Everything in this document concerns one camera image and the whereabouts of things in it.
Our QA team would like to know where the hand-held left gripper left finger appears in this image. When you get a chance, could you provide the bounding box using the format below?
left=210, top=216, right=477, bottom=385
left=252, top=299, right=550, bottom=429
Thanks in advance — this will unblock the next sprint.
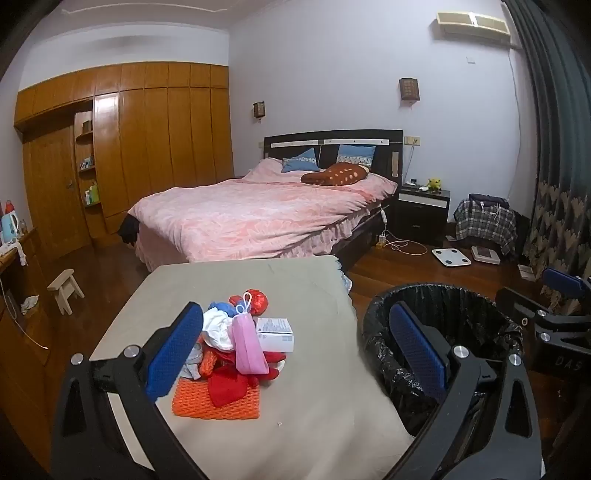
left=50, top=302, right=206, bottom=480

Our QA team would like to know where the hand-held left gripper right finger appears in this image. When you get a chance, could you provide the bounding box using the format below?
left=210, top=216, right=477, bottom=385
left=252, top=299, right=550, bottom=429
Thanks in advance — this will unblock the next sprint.
left=389, top=301, right=543, bottom=480

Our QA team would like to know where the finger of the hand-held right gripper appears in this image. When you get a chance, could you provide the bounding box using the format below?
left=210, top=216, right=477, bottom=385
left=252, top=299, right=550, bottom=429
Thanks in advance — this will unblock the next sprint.
left=495, top=286, right=555, bottom=329
left=541, top=268, right=591, bottom=319

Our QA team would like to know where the black trash bin with bag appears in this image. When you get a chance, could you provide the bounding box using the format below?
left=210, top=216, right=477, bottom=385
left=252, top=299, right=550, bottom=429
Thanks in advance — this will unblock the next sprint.
left=360, top=282, right=525, bottom=437

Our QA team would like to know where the red cloth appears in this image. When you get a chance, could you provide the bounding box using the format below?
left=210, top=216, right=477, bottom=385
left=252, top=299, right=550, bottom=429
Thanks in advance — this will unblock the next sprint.
left=203, top=348, right=287, bottom=408

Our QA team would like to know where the large orange foam net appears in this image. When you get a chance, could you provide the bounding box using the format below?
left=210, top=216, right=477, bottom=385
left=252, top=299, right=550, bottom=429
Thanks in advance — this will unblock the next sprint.
left=172, top=376, right=262, bottom=421

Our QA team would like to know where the small orange foam net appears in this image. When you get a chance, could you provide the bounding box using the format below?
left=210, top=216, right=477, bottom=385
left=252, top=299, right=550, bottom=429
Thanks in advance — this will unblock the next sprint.
left=198, top=346, right=221, bottom=380

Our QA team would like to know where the white crumpled cloth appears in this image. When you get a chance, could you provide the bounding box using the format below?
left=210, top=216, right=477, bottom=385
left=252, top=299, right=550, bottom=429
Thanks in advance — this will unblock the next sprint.
left=202, top=307, right=236, bottom=352

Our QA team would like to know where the pink pouch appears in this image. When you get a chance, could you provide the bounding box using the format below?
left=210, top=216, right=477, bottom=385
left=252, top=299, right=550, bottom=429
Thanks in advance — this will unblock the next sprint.
left=231, top=311, right=269, bottom=374

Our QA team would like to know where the white bathroom scale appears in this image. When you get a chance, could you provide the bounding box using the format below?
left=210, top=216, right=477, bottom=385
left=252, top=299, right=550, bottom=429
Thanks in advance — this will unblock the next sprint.
left=431, top=248, right=472, bottom=267

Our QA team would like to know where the plaid cloth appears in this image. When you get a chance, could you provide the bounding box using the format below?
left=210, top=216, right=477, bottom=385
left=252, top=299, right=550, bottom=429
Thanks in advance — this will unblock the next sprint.
left=454, top=196, right=518, bottom=257

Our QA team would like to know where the blue quilted cloth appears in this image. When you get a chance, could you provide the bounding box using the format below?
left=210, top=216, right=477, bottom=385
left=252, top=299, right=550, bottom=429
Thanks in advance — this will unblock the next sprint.
left=337, top=261, right=354, bottom=301

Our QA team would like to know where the white cardboard box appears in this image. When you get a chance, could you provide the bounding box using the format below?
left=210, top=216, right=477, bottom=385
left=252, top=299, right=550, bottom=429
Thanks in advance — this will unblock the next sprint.
left=255, top=317, right=295, bottom=354

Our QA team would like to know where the dark bag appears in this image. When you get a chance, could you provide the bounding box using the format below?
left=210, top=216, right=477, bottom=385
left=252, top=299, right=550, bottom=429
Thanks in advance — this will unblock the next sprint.
left=468, top=193, right=509, bottom=209

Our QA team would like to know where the small wooden stool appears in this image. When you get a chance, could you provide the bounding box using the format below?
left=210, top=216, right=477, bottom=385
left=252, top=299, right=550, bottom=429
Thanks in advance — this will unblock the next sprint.
left=47, top=269, right=85, bottom=315

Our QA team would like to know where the black cloth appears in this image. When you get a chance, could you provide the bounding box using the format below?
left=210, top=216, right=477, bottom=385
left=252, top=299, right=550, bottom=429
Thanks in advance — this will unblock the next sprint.
left=119, top=215, right=141, bottom=245

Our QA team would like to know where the black and white nightstand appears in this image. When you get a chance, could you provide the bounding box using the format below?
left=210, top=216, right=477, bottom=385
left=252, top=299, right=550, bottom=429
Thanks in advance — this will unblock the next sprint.
left=397, top=184, right=451, bottom=245

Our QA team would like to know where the dark patterned curtain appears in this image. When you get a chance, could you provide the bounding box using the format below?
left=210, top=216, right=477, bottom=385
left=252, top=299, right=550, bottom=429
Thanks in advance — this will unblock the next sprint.
left=503, top=0, right=591, bottom=296

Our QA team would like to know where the pink bedspread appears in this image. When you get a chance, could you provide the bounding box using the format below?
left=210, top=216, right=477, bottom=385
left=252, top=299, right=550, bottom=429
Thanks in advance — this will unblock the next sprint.
left=128, top=157, right=399, bottom=273

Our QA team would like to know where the brown dotted cushion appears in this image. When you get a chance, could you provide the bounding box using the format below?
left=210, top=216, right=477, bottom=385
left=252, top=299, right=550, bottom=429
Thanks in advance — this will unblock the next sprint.
left=301, top=162, right=370, bottom=187

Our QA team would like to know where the blue pillow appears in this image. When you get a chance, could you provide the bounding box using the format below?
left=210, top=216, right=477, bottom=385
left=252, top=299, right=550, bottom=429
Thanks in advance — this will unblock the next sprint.
left=281, top=148, right=319, bottom=174
left=336, top=144, right=377, bottom=165

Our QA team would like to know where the dark wooden bed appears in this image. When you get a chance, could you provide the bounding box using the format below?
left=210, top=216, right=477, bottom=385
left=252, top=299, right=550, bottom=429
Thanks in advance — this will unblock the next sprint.
left=127, top=129, right=404, bottom=273

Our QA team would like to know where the wooden wardrobe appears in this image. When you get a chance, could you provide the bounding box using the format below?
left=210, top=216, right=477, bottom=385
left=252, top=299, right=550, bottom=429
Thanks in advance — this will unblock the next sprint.
left=14, top=62, right=234, bottom=250

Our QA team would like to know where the white power cable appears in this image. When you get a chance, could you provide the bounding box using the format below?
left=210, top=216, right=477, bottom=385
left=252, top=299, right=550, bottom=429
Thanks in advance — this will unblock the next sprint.
left=376, top=208, right=428, bottom=256

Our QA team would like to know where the thin white cable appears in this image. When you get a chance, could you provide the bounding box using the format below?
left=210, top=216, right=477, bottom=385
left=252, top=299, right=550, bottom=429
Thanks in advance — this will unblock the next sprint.
left=0, top=277, right=49, bottom=352

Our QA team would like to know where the wall air conditioner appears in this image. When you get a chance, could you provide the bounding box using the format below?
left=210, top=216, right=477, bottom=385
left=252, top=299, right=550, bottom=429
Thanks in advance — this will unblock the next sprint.
left=436, top=10, right=511, bottom=37

